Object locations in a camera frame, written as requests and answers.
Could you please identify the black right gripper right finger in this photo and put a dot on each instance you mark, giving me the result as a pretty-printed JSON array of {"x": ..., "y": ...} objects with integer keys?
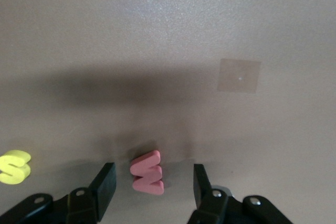
[{"x": 202, "y": 190}]

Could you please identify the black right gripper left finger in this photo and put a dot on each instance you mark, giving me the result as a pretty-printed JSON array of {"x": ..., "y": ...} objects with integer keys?
[{"x": 105, "y": 187}]

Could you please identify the pink foam letter w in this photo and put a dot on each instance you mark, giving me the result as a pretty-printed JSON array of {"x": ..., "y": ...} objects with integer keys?
[{"x": 147, "y": 176}]

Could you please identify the yellow foam letter s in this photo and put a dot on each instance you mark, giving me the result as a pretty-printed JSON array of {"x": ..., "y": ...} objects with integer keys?
[{"x": 13, "y": 171}]

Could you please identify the brown tape patch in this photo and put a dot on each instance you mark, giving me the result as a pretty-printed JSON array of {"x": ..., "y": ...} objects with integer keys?
[{"x": 239, "y": 75}]

